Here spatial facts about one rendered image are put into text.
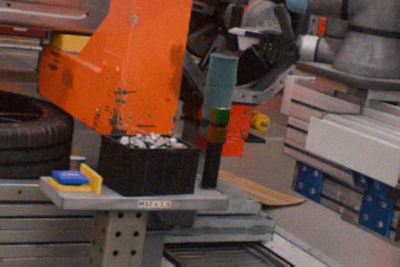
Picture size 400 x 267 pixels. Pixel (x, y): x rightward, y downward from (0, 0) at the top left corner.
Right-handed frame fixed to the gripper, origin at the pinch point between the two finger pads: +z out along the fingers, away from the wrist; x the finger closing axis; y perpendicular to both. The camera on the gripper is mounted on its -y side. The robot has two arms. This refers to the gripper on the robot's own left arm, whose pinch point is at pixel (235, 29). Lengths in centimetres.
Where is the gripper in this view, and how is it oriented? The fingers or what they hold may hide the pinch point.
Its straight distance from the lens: 250.4
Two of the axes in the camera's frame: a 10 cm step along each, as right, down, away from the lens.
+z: -9.5, -1.9, 2.4
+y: -1.3, 9.7, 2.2
